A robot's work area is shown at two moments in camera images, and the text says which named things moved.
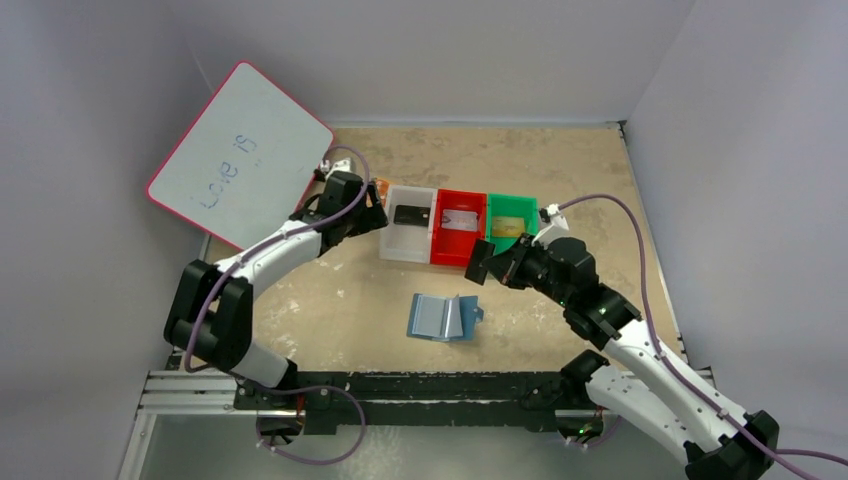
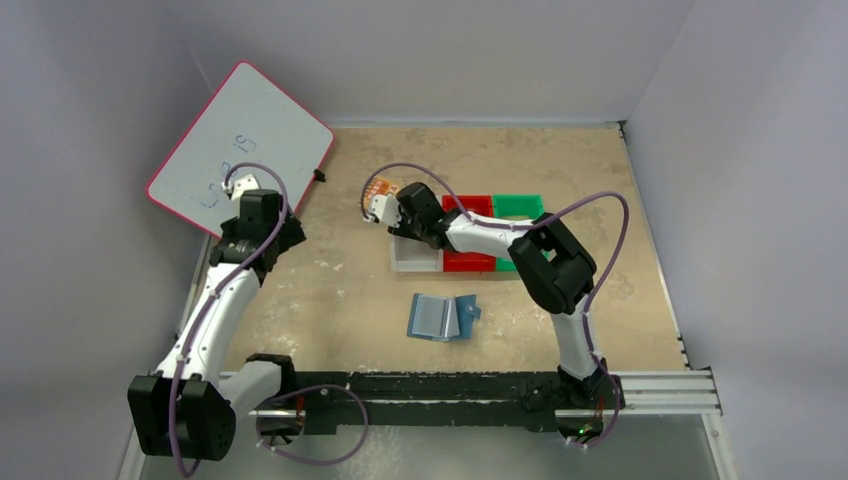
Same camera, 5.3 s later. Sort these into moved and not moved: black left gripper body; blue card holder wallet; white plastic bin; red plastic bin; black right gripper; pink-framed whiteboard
Moved: white plastic bin; black left gripper body
Not moved: blue card holder wallet; black right gripper; red plastic bin; pink-framed whiteboard
